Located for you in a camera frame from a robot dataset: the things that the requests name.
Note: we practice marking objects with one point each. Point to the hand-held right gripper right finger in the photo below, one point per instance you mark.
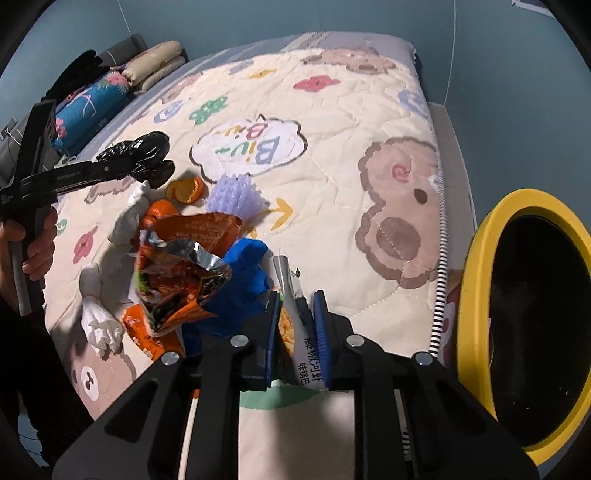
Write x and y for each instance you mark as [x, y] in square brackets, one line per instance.
[322, 337]

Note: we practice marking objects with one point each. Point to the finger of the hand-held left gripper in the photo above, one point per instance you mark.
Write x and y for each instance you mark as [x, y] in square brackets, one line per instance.
[74, 176]

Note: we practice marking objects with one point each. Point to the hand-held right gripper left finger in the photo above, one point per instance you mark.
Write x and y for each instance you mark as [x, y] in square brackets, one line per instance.
[274, 332]

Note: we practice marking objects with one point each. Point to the silver white snack packet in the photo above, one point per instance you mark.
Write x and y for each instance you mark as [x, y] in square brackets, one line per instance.
[302, 337]

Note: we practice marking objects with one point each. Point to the blue rubber glove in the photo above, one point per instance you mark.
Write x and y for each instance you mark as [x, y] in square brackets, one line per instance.
[247, 263]

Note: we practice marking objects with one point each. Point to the black plastic bag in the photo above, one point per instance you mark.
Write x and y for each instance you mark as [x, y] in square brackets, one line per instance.
[147, 144]

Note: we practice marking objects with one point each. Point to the orange snack bag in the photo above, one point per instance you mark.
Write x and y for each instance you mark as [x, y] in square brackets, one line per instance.
[184, 272]

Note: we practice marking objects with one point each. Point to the orange peel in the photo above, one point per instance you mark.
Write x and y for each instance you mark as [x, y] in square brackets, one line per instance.
[187, 189]
[159, 212]

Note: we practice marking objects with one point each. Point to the yellow rimmed trash bin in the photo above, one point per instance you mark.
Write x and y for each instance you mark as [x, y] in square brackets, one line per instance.
[480, 295]

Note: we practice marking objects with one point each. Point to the person's left hand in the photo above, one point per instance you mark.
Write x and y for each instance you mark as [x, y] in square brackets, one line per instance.
[44, 244]

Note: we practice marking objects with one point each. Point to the blue floral pillow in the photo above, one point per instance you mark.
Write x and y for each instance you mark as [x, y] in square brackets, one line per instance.
[92, 106]

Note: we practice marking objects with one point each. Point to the crumpled white tissue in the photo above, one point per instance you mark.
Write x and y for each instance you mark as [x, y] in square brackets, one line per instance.
[129, 217]
[99, 323]

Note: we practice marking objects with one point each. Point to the black clothing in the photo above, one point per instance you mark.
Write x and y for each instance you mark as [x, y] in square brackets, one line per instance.
[78, 74]

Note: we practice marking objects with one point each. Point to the grey headboard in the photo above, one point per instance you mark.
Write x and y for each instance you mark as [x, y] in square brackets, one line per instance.
[122, 48]

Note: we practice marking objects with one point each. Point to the flat orange wrapper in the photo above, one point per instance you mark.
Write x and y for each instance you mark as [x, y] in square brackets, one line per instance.
[147, 341]

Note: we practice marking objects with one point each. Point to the beige folded quilt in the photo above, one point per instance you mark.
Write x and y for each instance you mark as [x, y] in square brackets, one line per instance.
[154, 62]

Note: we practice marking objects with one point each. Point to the bear printed blanket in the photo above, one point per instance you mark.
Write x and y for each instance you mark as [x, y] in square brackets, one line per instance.
[332, 184]

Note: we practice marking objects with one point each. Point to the person's dark clothing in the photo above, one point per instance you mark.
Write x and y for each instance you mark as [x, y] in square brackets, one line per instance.
[41, 392]

